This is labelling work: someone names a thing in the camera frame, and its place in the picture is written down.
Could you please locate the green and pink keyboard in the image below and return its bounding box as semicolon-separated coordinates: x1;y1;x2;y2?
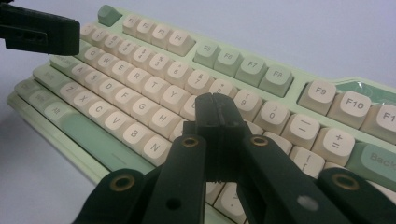
6;4;396;224

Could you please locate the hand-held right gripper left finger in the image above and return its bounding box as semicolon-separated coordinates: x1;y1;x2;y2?
141;91;219;224

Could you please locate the white board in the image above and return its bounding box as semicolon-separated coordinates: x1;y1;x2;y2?
0;0;396;224

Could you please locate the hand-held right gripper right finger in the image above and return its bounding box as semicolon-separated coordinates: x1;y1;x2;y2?
213;91;350;224

